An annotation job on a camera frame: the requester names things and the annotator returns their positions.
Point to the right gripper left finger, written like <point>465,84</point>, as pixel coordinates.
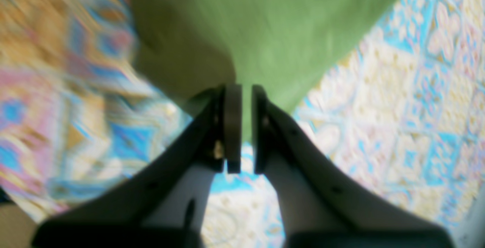
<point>163,205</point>

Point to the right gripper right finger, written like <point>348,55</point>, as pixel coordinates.
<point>321,207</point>

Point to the olive green t-shirt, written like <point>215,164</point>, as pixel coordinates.
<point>187,47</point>

